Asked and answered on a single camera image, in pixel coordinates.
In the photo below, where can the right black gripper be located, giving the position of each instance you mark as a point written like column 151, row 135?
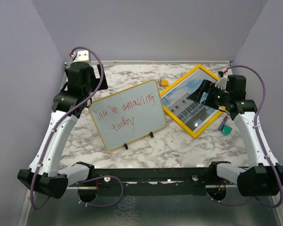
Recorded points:
column 208, row 86

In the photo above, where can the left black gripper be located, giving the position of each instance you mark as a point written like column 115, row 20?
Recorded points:
column 103, row 84

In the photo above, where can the small whiteboard yellow rim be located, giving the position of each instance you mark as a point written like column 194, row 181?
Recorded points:
column 128, row 115

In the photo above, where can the yellow picture frame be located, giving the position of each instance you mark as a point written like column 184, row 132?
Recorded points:
column 197, row 134

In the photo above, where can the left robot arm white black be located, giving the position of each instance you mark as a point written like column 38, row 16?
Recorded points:
column 42, row 175

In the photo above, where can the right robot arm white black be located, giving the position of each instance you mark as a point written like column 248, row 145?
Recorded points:
column 264, row 177

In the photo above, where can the photo of white building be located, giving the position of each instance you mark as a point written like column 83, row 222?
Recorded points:
column 186, row 94

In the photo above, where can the yellow grey eraser block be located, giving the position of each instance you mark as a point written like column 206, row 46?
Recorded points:
column 163, row 83

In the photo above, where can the teal green cube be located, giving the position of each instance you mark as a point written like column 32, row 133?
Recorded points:
column 226, row 130

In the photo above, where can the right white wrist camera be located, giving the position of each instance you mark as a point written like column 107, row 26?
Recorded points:
column 221, row 83

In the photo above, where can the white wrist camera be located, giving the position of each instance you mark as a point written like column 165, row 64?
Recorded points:
column 83, row 56
column 221, row 83

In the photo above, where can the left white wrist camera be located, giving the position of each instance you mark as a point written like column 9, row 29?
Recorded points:
column 83, row 56

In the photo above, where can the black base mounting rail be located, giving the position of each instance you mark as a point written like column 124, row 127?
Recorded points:
column 150, row 182

